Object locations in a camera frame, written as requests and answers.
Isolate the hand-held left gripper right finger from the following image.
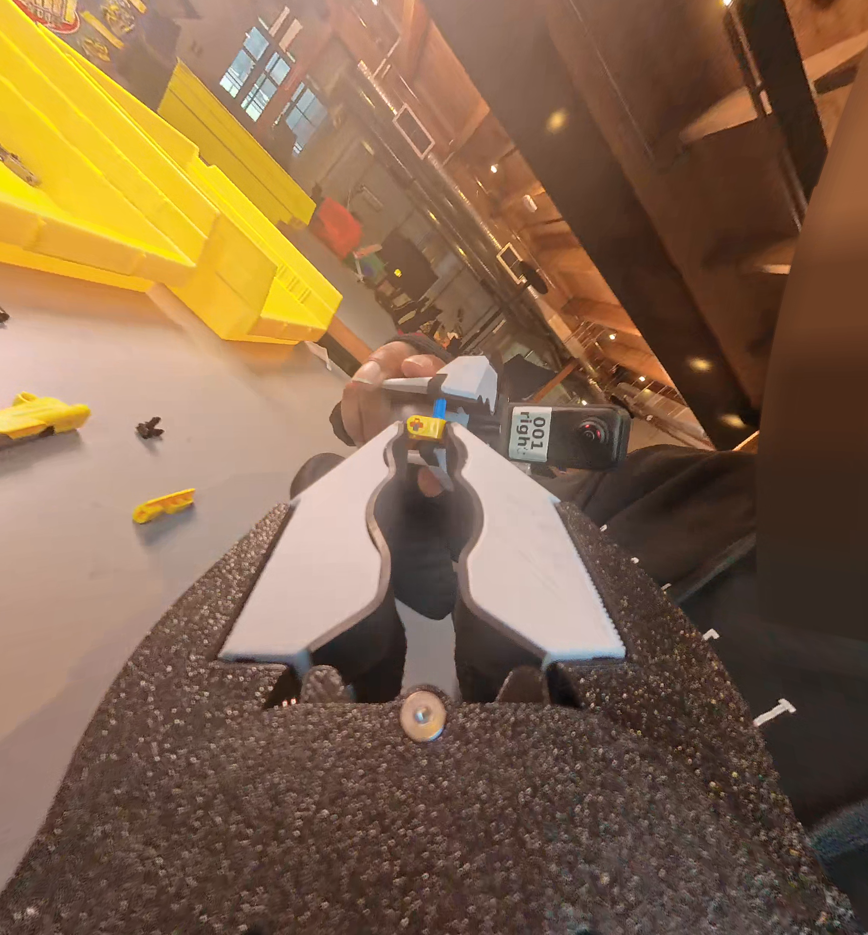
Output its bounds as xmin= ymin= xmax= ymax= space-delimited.
xmin=442 ymin=424 xmax=628 ymax=666

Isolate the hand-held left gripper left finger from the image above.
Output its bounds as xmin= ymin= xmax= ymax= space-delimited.
xmin=222 ymin=424 xmax=410 ymax=666

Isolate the yellow wedge panel piece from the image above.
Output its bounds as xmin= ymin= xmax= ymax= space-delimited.
xmin=132 ymin=488 xmax=198 ymax=525

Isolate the yellow beam assembly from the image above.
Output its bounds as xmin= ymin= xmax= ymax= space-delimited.
xmin=0 ymin=392 xmax=92 ymax=460

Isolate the yellow parts bin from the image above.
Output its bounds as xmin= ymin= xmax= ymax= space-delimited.
xmin=149 ymin=147 xmax=344 ymax=346
xmin=157 ymin=59 xmax=318 ymax=227
xmin=0 ymin=0 xmax=201 ymax=293

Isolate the person's right forearm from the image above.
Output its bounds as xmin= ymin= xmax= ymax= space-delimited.
xmin=544 ymin=446 xmax=763 ymax=600

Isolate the person's right hand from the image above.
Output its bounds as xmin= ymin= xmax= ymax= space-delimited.
xmin=339 ymin=339 xmax=449 ymax=447

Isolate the red container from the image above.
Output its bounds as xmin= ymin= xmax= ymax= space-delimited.
xmin=314 ymin=198 xmax=365 ymax=261

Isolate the robot kit cardboard box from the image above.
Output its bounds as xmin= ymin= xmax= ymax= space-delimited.
xmin=18 ymin=0 xmax=128 ymax=37

